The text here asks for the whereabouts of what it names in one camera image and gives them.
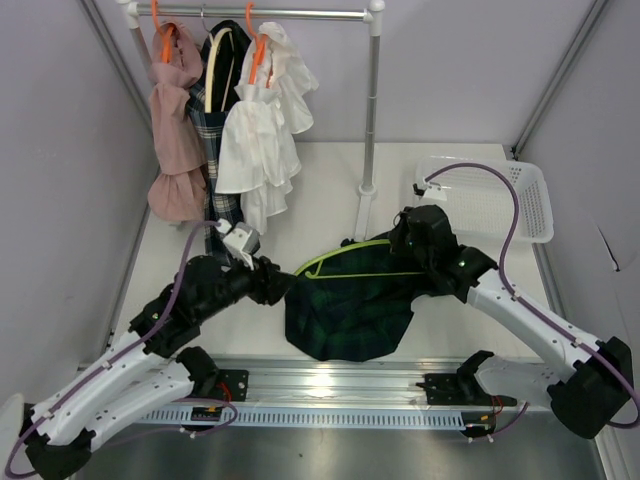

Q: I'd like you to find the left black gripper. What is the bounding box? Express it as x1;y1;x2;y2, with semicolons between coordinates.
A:
195;250;297;323

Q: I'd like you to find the green plastic hanger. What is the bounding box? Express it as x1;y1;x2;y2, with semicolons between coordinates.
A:
294;239;422;280

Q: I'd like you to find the green plaid skirt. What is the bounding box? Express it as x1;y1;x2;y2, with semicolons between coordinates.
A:
284;253;437;362

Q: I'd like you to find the white ruffled skirt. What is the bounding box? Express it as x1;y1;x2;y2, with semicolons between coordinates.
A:
217;22;319;234

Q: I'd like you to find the orange plastic hanger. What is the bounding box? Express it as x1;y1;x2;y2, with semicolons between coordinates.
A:
245;1;266;85

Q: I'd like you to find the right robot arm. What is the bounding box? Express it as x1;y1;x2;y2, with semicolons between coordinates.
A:
389;205;639;439

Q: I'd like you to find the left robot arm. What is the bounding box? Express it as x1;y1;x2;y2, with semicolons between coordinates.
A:
19;255;296;479

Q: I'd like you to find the pink skirt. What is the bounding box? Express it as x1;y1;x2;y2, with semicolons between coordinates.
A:
147;22;206;222

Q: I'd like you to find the navy plaid skirt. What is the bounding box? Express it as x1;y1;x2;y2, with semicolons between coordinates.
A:
187;20;250;225

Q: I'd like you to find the cream plastic hanger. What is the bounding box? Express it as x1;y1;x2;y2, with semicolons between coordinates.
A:
205;27;242;112

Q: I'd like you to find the orange hanger with pink skirt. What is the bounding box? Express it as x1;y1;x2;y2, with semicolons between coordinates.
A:
151;0;176;64

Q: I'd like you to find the white plastic basket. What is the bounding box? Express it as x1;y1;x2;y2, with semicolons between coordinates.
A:
414;156;554;244

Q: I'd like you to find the metal clothes rack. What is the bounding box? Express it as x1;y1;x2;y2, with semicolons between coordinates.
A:
117;0;385;242

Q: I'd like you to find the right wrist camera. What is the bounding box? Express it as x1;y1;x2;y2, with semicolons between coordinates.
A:
412;182;447;201

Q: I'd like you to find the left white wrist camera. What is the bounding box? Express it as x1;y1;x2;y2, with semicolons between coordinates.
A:
216;219;260;270

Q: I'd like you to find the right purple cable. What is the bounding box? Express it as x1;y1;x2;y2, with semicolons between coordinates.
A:
423;162;640;430

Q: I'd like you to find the purple cable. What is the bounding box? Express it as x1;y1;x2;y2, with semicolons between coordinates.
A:
3;219;224;476
423;162;640;430

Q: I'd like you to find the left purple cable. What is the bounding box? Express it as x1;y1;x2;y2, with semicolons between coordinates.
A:
3;219;224;476

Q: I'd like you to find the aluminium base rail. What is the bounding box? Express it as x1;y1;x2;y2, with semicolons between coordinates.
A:
208;351;559;408

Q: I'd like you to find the left black mount plate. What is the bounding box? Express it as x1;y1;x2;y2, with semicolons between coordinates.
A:
194;369;249;403

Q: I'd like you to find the black mount plate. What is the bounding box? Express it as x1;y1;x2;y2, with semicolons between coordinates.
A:
415;373;517;407
194;369;249;403

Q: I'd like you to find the right black mount plate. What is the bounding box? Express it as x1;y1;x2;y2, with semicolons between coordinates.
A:
415;373;517;407

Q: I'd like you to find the slotted cable duct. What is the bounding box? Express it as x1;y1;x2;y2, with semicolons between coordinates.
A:
139;406;466;431

